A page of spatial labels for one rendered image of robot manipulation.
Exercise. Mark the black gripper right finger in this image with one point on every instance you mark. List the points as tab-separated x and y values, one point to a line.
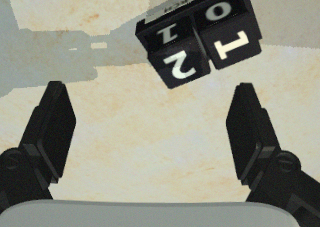
274	176

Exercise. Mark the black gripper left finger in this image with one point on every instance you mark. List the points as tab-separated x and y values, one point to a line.
27	171

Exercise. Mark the black number cube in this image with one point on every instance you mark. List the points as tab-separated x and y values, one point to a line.
177	53
227	32

